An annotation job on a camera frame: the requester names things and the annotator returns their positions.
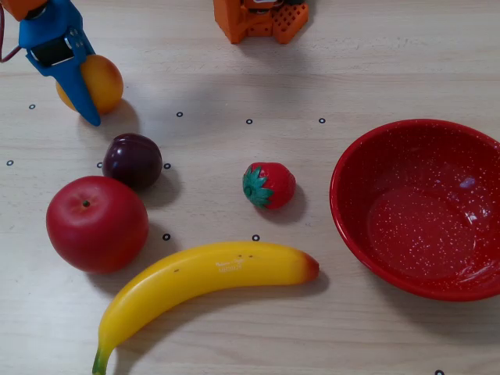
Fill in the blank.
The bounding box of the blue gripper with motor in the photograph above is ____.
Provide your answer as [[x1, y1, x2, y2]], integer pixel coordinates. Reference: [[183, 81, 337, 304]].
[[18, 0, 102, 127]]

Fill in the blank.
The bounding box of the yellow orange toy peach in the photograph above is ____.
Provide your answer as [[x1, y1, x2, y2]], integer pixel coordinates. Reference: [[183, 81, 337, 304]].
[[55, 54, 124, 116]]

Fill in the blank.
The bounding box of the orange robot base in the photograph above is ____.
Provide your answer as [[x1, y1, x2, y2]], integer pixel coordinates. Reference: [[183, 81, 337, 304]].
[[212, 0, 310, 45]]

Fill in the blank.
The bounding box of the red speckled enamel bowl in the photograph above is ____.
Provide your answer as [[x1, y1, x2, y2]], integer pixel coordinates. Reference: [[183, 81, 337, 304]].
[[329, 119, 500, 302]]

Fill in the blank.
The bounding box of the dark purple toy plum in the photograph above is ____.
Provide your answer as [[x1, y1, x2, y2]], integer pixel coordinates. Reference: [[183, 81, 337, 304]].
[[102, 133, 163, 191]]

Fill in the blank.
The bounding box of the red toy apple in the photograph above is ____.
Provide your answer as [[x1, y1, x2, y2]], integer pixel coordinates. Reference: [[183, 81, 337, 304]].
[[45, 175, 149, 274]]

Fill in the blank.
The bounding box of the red toy strawberry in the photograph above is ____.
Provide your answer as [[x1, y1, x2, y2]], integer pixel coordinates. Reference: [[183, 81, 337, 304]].
[[242, 162, 297, 211]]

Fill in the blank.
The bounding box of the yellow toy banana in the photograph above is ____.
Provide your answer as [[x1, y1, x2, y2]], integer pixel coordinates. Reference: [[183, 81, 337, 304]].
[[91, 241, 320, 375]]

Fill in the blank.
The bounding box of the red white servo cable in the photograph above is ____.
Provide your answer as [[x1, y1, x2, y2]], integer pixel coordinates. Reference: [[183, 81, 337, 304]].
[[0, 2, 21, 64]]

